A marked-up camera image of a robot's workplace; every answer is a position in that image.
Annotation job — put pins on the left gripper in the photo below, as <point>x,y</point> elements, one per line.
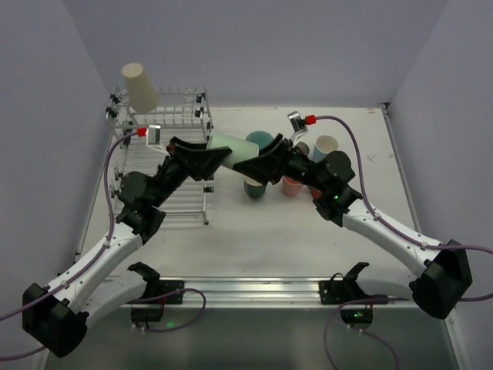
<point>179,157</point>

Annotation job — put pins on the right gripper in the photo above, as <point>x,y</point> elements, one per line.
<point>283,159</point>

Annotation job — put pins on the sage green mug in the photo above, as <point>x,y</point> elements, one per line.
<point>260,138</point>

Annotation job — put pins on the light green tumbler cup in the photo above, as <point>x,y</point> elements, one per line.
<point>241,149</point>

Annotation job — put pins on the pink tumbler cup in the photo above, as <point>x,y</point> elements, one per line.
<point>291,187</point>

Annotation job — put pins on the dark green mug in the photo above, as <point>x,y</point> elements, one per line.
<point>253,189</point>

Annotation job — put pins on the light blue patterned cup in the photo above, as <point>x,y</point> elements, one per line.
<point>323,145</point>

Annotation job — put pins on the beige tumbler cup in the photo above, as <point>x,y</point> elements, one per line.
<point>143,97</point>

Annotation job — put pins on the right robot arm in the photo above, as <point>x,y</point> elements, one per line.
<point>441,270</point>

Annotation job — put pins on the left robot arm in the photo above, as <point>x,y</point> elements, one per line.
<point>57,314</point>

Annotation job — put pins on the metal dish rack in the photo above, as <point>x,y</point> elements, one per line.
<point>183,112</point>

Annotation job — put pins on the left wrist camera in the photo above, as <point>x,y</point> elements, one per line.
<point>153,138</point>

